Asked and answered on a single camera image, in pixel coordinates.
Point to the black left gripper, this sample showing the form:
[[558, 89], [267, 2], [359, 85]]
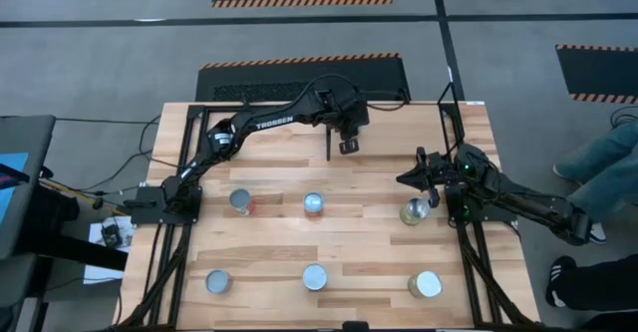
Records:
[[349, 115]]

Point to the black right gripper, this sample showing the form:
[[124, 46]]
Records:
[[441, 172]]

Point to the pears label tin can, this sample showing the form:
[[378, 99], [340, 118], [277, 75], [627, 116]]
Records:
[[416, 208], [314, 276]]

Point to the small orange slice tin can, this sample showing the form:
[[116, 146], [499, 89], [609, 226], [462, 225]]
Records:
[[313, 202]]

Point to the green Orange-labelled tin can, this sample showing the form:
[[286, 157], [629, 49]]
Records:
[[427, 284]]

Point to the pink label tin can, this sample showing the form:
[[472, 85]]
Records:
[[240, 200]]

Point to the green label tin can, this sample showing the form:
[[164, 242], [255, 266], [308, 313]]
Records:
[[218, 281]]

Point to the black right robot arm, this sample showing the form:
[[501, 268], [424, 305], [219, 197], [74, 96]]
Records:
[[538, 202]]

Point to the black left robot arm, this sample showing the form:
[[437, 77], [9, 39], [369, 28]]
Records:
[[269, 122]]

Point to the person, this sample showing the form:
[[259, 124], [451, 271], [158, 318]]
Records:
[[598, 287], [608, 162]]

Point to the small black device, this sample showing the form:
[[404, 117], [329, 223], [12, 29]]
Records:
[[111, 235]]

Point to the white paper sheet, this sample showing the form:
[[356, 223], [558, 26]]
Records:
[[97, 272]]

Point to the black desk stand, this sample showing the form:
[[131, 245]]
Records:
[[55, 207]]

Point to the grey desk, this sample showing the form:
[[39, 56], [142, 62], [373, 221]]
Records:
[[30, 137]]

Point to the blue screen tablet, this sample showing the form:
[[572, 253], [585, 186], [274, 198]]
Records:
[[12, 197]]

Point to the grey chair seat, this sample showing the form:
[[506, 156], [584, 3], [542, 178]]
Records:
[[15, 282]]

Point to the black metal table frame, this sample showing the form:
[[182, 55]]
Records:
[[219, 107]]

